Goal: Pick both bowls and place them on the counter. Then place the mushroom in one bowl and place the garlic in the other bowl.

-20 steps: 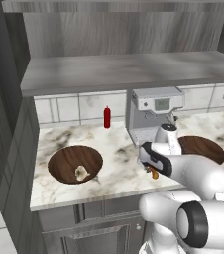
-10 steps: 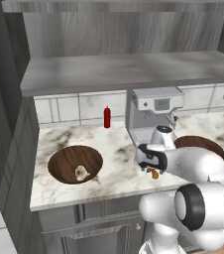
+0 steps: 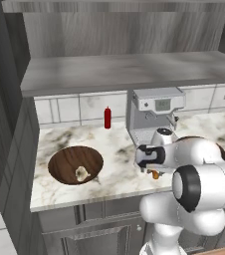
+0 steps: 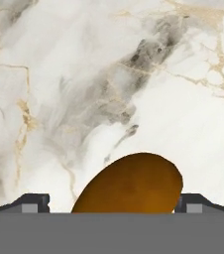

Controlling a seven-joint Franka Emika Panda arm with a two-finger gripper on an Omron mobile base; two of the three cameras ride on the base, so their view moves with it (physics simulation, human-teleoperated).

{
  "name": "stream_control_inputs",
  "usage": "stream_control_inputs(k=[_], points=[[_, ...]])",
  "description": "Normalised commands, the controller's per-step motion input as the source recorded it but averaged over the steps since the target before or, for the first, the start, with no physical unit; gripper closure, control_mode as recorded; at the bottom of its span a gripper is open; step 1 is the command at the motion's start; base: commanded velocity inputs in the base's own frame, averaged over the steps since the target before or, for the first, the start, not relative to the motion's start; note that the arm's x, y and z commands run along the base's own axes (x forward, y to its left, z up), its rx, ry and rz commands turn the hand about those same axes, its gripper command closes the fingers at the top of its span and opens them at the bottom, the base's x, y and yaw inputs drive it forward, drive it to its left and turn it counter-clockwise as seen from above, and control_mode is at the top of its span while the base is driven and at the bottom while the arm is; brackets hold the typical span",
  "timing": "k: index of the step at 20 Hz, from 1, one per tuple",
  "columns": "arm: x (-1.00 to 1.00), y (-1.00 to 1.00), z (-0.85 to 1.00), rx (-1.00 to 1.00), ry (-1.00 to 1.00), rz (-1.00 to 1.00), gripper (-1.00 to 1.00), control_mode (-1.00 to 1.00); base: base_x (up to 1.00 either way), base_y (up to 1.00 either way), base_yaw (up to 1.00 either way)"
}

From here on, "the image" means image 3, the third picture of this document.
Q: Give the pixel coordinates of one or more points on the grey tall side cupboard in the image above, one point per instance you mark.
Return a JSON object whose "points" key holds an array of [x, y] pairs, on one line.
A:
{"points": [[5, 132]]}

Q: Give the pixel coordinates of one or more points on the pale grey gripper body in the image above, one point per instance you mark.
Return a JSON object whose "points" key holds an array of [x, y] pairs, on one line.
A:
{"points": [[157, 170]]}

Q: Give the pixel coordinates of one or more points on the grey drawer front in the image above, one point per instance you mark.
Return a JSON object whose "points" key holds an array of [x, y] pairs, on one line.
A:
{"points": [[111, 207]]}

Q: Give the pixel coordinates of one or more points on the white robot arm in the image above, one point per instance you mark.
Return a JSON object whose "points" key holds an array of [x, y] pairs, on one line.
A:
{"points": [[200, 186]]}

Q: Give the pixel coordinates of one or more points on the brown wooden bowl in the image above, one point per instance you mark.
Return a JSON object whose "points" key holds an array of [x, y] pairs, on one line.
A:
{"points": [[68, 159]]}

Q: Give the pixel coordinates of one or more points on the silver coffee machine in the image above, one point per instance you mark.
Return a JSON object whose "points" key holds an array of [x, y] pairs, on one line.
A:
{"points": [[151, 109]]}

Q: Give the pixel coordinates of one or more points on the grey wooden wall cupboard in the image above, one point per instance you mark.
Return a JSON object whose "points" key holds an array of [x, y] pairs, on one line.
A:
{"points": [[124, 63]]}

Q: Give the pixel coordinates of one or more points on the round silver cupboard knob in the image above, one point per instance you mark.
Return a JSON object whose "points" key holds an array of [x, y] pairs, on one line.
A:
{"points": [[138, 228]]}

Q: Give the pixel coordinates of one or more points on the red sauce bottle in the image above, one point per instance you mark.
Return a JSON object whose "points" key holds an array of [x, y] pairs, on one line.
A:
{"points": [[107, 118]]}

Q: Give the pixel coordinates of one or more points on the pale garlic bulb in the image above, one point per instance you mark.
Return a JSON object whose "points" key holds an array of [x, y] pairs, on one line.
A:
{"points": [[82, 174]]}

